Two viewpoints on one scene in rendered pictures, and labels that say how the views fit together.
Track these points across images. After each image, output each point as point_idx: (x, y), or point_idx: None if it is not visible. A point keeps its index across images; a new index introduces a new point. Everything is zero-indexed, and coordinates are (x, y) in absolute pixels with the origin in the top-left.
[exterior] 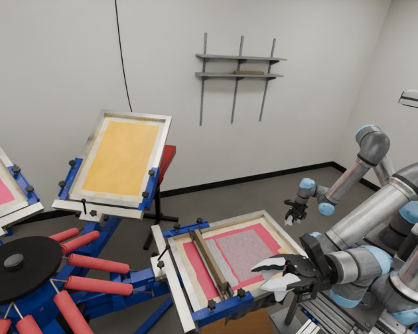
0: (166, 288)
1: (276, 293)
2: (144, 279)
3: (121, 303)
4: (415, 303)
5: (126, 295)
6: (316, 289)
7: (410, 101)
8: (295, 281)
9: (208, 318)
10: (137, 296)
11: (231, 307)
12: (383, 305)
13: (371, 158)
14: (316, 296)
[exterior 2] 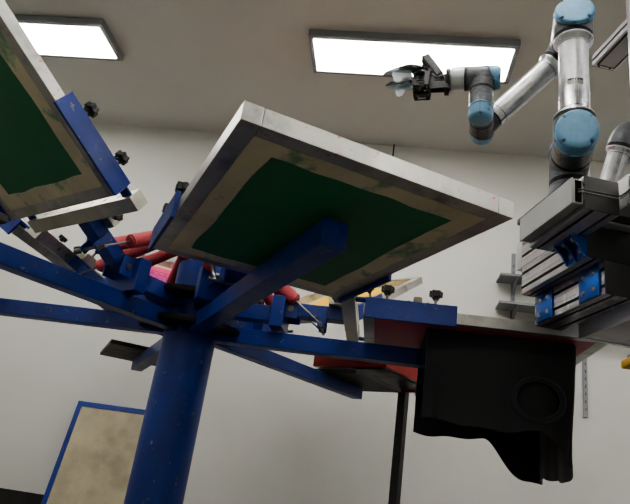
0: (341, 343)
1: (393, 74)
2: (316, 305)
3: (280, 311)
4: (563, 113)
5: (289, 298)
6: (427, 76)
7: (597, 56)
8: None
9: (378, 301)
10: (300, 335)
11: (417, 304)
12: (557, 152)
13: (613, 137)
14: (428, 82)
